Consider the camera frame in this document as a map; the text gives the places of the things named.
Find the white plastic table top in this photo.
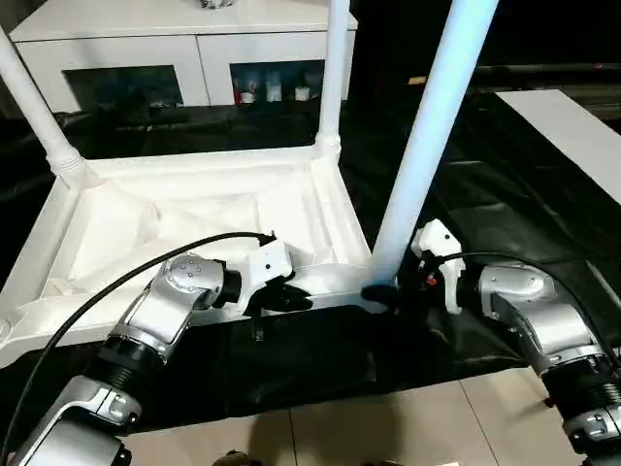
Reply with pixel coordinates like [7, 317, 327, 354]
[0, 142, 405, 371]

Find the white plastic table leg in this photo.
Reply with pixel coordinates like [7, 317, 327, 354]
[0, 23, 87, 180]
[313, 0, 352, 160]
[370, 0, 502, 288]

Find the black mat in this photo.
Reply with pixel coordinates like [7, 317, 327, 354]
[0, 88, 621, 434]

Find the black left wrist camera cable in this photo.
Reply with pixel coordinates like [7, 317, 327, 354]
[9, 231, 278, 439]

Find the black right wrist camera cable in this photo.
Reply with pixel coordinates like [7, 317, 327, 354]
[420, 250, 621, 371]

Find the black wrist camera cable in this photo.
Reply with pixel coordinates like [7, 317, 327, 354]
[9, 231, 278, 439]
[420, 250, 621, 371]

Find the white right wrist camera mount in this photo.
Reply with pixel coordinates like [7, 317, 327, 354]
[410, 217, 467, 316]

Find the white cabinet with glass doors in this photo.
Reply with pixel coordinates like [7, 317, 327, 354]
[8, 0, 361, 114]

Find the grey curtain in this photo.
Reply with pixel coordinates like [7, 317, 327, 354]
[0, 0, 30, 120]

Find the white sheet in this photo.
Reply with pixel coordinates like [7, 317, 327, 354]
[496, 88, 621, 206]

